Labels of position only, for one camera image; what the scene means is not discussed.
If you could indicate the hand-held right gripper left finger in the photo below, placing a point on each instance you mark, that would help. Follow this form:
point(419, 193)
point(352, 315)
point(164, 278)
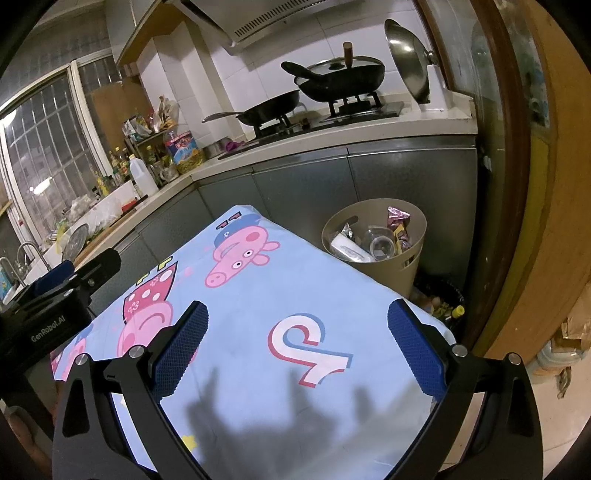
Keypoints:
point(182, 350)

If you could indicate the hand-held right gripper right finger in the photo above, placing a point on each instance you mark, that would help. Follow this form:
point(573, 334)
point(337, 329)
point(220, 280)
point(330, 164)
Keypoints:
point(415, 350)

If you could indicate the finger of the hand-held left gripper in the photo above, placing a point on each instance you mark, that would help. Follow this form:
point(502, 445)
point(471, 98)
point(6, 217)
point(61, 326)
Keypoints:
point(104, 265)
point(57, 274)

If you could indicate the beige plastic bin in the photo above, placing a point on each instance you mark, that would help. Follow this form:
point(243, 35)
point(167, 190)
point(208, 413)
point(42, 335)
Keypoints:
point(401, 272)

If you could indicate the steel strainer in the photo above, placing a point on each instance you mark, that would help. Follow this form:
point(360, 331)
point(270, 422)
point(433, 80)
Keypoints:
point(74, 240)

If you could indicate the steel faucet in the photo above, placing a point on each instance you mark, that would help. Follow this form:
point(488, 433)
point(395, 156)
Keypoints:
point(22, 249)

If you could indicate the yellow capped bottle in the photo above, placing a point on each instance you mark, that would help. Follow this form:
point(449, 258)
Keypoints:
point(456, 313)

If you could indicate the white plastic bottle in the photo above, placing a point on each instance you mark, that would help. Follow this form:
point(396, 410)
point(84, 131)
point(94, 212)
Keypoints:
point(143, 180)

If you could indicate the row of condiment bottles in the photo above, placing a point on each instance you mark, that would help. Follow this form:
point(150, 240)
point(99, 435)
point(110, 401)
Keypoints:
point(115, 170)

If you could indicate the clear plastic cup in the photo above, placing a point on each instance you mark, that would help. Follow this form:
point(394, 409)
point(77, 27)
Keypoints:
point(383, 244)

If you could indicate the blue cartoon printed cloth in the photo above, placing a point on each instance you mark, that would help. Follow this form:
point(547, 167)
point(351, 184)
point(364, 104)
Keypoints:
point(286, 286)

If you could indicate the barred kitchen window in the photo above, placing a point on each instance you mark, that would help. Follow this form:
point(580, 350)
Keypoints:
point(51, 152)

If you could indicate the white plastic tube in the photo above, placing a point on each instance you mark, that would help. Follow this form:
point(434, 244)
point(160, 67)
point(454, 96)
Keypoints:
point(348, 247)

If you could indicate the shiny pink wrapper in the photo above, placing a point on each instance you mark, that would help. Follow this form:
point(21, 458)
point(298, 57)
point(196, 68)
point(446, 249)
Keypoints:
point(398, 219)

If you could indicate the blue and yellow snack bag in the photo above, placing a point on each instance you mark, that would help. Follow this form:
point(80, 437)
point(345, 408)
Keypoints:
point(184, 152)

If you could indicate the purple cloth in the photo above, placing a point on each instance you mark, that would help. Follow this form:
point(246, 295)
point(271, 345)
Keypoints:
point(232, 146)

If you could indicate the grey kitchen cabinet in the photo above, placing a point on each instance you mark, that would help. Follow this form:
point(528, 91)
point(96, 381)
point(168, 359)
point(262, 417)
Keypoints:
point(300, 184)

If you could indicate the black frying pan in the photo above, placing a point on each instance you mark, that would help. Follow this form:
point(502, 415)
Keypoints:
point(272, 108)

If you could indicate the black gas stove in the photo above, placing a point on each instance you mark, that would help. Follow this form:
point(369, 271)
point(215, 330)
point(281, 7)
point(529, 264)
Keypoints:
point(369, 113)

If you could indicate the white lid holder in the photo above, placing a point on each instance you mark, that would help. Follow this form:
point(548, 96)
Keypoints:
point(436, 92)

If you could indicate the black wok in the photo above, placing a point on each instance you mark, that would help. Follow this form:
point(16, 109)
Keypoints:
point(341, 87)

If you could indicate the range hood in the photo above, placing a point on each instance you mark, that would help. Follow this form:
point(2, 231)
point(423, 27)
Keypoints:
point(258, 23)

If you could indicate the steel wok lid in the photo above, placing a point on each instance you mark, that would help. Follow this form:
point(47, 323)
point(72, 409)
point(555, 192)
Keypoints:
point(406, 60)

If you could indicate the glass lid with wooden knob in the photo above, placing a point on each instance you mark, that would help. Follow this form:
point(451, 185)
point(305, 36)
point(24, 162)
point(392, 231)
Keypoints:
point(351, 64)

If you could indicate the wooden door frame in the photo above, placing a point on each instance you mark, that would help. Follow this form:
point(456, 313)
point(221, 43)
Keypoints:
point(508, 184)

